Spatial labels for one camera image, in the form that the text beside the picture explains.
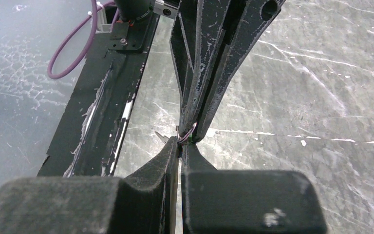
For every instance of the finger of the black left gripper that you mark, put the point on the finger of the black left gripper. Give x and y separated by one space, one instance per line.
195 42
245 22

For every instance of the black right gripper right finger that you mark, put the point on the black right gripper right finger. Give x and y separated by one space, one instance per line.
246 201

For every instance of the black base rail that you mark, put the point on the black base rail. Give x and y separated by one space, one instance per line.
91 132

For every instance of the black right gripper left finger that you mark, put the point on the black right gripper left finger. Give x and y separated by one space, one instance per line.
144 202

